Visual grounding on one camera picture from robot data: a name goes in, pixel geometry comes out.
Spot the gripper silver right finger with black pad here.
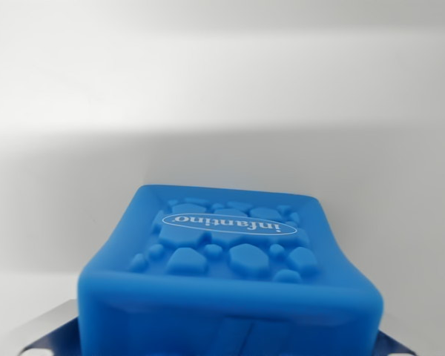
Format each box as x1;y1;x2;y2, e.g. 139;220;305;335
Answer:
380;313;428;356

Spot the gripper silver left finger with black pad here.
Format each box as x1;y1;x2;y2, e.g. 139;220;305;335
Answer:
16;297;81;356

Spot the blue soft toy cube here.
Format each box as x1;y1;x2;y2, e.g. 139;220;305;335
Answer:
76;183;386;356

